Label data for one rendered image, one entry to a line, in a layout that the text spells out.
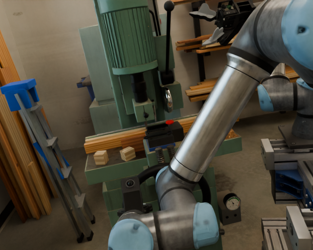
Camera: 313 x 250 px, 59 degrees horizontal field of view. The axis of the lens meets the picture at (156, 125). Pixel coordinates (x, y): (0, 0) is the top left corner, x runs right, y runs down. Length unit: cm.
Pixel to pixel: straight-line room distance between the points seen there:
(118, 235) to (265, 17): 42
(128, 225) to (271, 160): 90
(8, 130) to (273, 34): 211
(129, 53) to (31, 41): 265
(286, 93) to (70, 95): 279
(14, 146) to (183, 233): 200
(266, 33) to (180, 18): 295
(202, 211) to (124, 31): 68
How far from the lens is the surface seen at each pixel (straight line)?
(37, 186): 248
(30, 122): 181
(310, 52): 42
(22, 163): 243
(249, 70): 55
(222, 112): 55
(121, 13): 100
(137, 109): 107
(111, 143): 116
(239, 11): 101
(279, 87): 123
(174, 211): 52
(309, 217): 95
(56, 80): 356
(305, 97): 122
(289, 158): 130
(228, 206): 115
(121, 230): 49
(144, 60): 102
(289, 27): 43
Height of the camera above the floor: 135
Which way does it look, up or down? 20 degrees down
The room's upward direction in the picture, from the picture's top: 10 degrees counter-clockwise
